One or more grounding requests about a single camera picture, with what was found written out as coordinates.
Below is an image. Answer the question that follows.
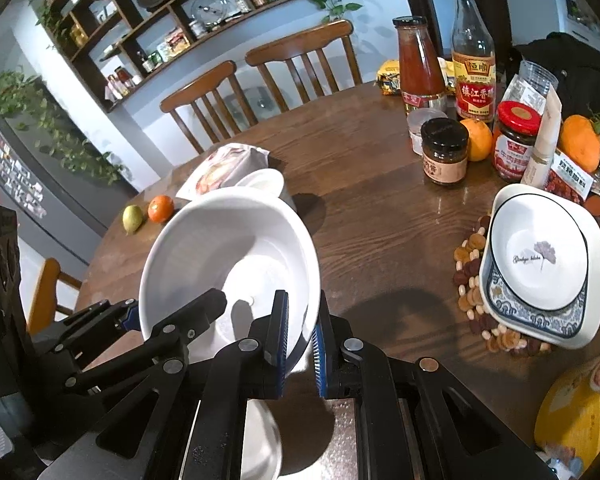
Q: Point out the red sauce bottle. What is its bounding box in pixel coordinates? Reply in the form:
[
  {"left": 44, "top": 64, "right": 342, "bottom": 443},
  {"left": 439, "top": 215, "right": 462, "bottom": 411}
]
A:
[{"left": 392, "top": 16, "right": 448, "bottom": 113}]

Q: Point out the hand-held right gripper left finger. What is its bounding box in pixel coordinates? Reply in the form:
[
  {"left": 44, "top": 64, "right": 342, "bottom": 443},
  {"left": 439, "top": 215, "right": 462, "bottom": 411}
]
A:
[{"left": 37, "top": 289, "right": 291, "bottom": 480}]

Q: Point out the dark lid sauce jar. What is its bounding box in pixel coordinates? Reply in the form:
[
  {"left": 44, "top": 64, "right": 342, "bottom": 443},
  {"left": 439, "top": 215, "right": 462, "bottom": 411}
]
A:
[{"left": 420, "top": 117, "right": 470, "bottom": 187}]

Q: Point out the blue patterned square plate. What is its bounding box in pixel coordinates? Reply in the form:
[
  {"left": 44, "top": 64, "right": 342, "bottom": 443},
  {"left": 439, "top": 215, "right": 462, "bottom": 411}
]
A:
[{"left": 479, "top": 183, "right": 600, "bottom": 350}]

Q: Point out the wooden slat-back chair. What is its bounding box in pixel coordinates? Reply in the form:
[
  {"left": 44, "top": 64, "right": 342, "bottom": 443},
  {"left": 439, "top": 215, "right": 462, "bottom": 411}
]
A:
[
  {"left": 160, "top": 60, "right": 258, "bottom": 155},
  {"left": 27, "top": 257, "right": 83, "bottom": 336},
  {"left": 244, "top": 19, "right": 363, "bottom": 113}
]

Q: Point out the dark wooden wall shelf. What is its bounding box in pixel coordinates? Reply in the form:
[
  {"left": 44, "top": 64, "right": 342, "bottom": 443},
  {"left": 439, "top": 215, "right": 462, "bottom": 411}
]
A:
[{"left": 27, "top": 0, "right": 323, "bottom": 113}]

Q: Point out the red snack packet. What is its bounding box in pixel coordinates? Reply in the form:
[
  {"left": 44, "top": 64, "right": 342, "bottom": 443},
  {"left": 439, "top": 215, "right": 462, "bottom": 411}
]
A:
[{"left": 545, "top": 149, "right": 598, "bottom": 206}]

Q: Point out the clear plastic cup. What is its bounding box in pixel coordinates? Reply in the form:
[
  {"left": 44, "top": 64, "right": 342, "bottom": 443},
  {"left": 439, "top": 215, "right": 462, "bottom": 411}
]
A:
[{"left": 517, "top": 60, "right": 560, "bottom": 106}]

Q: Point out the small white bowl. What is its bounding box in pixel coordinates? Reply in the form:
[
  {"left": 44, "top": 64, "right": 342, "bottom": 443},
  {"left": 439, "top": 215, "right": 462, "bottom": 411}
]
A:
[{"left": 138, "top": 187, "right": 322, "bottom": 376}]

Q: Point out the clear snack bag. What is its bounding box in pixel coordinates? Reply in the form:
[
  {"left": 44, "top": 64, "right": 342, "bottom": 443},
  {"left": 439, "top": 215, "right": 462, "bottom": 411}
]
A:
[{"left": 175, "top": 144, "right": 272, "bottom": 200}]

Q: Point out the yellow food bag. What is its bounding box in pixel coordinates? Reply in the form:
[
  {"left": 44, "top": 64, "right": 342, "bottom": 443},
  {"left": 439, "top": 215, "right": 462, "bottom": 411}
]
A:
[{"left": 534, "top": 345, "right": 600, "bottom": 471}]

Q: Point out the trailing green plant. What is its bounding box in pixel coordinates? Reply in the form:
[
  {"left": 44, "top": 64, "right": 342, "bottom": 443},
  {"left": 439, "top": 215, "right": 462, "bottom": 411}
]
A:
[{"left": 0, "top": 70, "right": 131, "bottom": 186}]

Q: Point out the green pear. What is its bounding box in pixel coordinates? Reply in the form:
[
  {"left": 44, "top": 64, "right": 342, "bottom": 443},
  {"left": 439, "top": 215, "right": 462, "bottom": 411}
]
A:
[{"left": 122, "top": 204, "right": 144, "bottom": 235}]

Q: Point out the white ramekin cup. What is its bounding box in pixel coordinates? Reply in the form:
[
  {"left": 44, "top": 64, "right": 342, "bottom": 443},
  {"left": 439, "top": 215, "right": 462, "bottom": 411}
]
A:
[{"left": 234, "top": 169, "right": 298, "bottom": 213}]

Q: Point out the large orange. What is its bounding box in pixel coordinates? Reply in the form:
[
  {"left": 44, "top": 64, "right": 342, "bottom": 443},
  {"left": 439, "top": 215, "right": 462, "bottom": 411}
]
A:
[{"left": 459, "top": 119, "right": 494, "bottom": 162}]

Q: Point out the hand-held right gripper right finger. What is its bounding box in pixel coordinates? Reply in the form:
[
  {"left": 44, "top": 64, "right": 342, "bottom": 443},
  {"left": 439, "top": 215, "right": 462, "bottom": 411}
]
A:
[{"left": 312, "top": 290, "right": 556, "bottom": 480}]

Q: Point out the cream squeeze tube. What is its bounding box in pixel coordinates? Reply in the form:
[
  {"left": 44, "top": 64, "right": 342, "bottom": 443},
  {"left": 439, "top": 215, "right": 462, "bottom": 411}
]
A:
[{"left": 521, "top": 82, "right": 563, "bottom": 188}]

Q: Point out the yellow cap vinegar bottle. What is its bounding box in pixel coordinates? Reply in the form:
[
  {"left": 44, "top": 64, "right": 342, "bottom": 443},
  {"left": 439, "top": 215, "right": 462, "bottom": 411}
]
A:
[{"left": 447, "top": 0, "right": 497, "bottom": 123}]

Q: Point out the glass pot lid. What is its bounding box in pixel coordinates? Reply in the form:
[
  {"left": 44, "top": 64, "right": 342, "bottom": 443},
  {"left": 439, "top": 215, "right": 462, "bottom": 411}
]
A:
[{"left": 190, "top": 0, "right": 229, "bottom": 31}]

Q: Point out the beaded wooden trivet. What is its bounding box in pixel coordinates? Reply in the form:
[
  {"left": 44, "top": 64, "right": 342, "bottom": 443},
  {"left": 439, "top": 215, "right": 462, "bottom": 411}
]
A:
[{"left": 452, "top": 215, "right": 553, "bottom": 358}]

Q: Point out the black jacket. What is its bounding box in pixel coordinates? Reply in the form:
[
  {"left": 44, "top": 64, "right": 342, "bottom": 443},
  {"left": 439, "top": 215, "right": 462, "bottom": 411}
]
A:
[{"left": 512, "top": 30, "right": 600, "bottom": 136}]

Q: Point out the white leaf print plate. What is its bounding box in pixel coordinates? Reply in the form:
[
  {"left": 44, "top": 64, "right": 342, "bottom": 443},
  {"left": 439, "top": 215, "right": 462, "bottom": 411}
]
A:
[{"left": 490, "top": 195, "right": 590, "bottom": 311}]

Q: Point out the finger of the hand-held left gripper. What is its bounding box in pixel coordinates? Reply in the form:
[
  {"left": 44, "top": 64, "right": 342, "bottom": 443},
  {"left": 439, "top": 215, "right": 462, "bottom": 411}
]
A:
[
  {"left": 65, "top": 287, "right": 228, "bottom": 396},
  {"left": 55, "top": 297, "right": 142, "bottom": 361}
]

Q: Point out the small white lid jar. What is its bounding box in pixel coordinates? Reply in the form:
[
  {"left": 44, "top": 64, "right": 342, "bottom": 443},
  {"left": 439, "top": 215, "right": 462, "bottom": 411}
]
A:
[{"left": 406, "top": 109, "right": 448, "bottom": 156}]

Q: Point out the group of fridge magnets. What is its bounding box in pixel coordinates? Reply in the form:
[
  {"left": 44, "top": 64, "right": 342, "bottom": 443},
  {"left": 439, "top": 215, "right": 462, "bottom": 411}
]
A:
[{"left": 0, "top": 125, "right": 46, "bottom": 216}]

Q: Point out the grey refrigerator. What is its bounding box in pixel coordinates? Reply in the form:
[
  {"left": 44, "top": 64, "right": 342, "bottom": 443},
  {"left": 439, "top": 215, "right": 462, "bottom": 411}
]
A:
[{"left": 0, "top": 80, "right": 138, "bottom": 281}]

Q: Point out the yellow snack packet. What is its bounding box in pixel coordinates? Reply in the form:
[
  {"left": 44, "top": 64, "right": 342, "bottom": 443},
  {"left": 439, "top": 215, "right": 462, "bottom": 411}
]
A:
[{"left": 376, "top": 59, "right": 406, "bottom": 97}]

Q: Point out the small orange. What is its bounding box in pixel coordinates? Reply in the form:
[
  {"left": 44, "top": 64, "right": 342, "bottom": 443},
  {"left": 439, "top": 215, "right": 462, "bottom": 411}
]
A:
[{"left": 147, "top": 195, "right": 175, "bottom": 224}]

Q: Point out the orange with leaves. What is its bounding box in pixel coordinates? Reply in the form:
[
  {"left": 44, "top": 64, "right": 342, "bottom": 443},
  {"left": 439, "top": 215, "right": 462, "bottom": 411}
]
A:
[{"left": 559, "top": 114, "right": 600, "bottom": 173}]

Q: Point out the red lid sauce jar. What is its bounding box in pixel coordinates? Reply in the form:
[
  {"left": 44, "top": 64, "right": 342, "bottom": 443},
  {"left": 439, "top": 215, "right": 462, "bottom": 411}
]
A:
[{"left": 492, "top": 101, "right": 541, "bottom": 182}]

